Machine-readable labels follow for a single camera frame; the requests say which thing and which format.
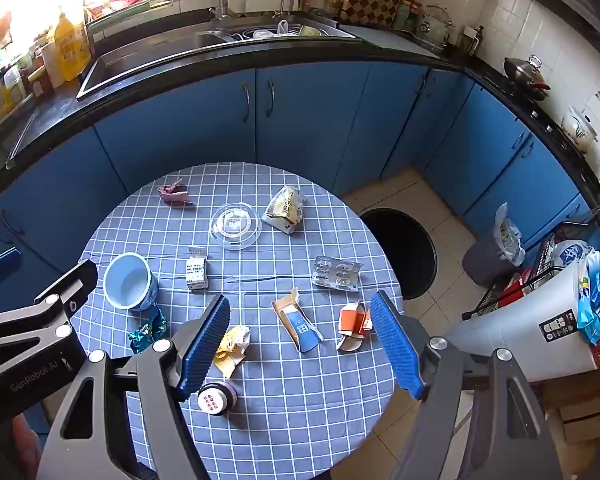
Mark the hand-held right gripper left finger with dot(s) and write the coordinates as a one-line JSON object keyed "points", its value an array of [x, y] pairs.
{"points": [[205, 350]]}

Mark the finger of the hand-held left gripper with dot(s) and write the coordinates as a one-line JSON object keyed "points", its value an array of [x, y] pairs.
{"points": [[0, 265], [72, 282]]}

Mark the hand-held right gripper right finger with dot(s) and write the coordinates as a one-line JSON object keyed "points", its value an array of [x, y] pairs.
{"points": [[395, 345]]}

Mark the clear plastic lid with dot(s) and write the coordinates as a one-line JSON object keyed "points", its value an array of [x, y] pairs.
{"points": [[235, 225]]}

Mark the person's left forearm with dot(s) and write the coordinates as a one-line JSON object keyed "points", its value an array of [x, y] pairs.
{"points": [[29, 447]]}

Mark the crumpled yellow wrapper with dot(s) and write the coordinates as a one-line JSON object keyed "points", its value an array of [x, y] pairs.
{"points": [[232, 347]]}

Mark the torn orange and white carton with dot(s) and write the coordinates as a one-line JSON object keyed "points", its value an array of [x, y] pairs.
{"points": [[352, 322]]}

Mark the small bottle with white cap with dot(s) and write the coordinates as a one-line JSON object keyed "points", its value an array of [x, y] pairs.
{"points": [[214, 400]]}

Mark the blue and white paper cup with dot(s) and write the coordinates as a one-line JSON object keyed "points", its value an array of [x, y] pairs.
{"points": [[127, 280]]}

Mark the green foil wrapper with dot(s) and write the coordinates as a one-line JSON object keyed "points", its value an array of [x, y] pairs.
{"points": [[147, 332]]}

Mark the small white box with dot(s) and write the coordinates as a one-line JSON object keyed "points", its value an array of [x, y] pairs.
{"points": [[196, 272]]}

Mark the clear blister pack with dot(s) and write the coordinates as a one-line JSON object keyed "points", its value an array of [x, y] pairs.
{"points": [[336, 274]]}

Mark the torn blue and white carton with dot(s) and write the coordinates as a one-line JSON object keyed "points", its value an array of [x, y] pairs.
{"points": [[300, 330]]}

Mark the grey waste bin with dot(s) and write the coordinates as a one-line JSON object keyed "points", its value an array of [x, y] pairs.
{"points": [[482, 262]]}

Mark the white cylindrical appliance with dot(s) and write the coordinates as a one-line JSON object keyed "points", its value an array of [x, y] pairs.
{"points": [[520, 325]]}

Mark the crumpled pink wrapper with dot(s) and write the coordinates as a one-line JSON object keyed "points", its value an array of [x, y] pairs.
{"points": [[174, 194]]}

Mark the clear plastic bin liner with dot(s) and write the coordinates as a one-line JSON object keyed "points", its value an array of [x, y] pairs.
{"points": [[510, 235]]}

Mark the white and yellow bread bag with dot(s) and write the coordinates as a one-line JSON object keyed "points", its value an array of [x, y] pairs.
{"points": [[282, 207]]}

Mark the row of condiment bottles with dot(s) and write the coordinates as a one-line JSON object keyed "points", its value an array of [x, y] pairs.
{"points": [[15, 80]]}

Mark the cardboard boxes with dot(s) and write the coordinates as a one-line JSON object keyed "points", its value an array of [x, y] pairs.
{"points": [[580, 410]]}

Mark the blue kitchen cabinets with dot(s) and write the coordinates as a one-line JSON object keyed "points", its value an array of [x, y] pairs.
{"points": [[190, 120]]}

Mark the blue plastic packets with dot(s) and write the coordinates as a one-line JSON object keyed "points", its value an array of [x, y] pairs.
{"points": [[592, 305]]}

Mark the yellow detergent bottle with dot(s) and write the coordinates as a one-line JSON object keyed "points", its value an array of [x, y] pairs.
{"points": [[70, 50]]}

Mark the steel kitchen sink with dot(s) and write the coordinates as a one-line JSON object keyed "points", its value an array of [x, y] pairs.
{"points": [[145, 60]]}

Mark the wok with lid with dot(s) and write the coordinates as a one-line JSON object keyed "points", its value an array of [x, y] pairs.
{"points": [[522, 72]]}

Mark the black kitchen countertop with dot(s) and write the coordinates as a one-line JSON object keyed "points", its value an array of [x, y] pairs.
{"points": [[280, 52]]}

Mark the dark glass bottle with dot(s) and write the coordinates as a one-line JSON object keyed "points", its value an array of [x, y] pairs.
{"points": [[474, 40]]}

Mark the steel kettle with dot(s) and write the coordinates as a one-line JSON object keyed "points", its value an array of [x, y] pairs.
{"points": [[435, 25]]}

